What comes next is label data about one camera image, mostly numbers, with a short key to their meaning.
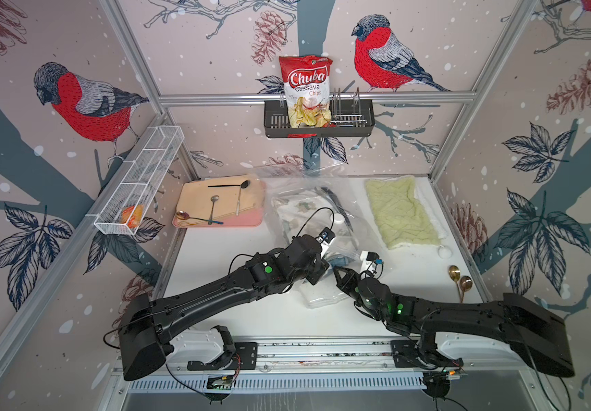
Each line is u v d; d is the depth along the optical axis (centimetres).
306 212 95
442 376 70
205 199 114
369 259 73
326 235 62
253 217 107
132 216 65
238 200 114
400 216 104
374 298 59
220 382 70
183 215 107
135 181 78
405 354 73
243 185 117
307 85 81
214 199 114
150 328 40
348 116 95
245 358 73
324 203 99
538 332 44
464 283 87
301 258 54
